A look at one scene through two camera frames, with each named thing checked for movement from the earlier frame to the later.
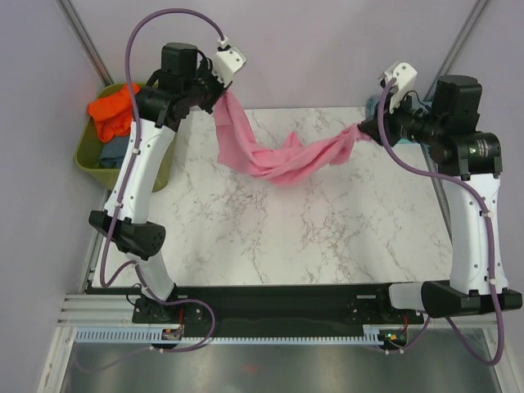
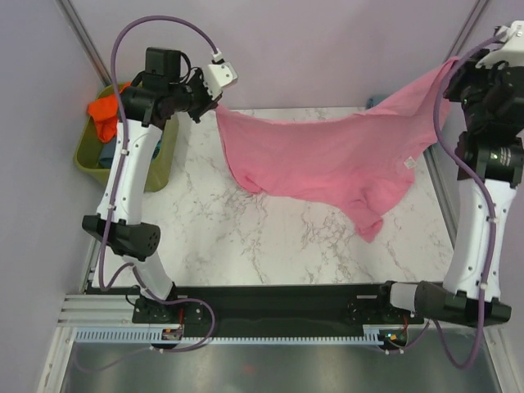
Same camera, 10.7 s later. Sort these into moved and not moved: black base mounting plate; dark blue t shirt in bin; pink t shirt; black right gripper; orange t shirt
Moved: pink t shirt; black right gripper
Not moved: orange t shirt; dark blue t shirt in bin; black base mounting plate
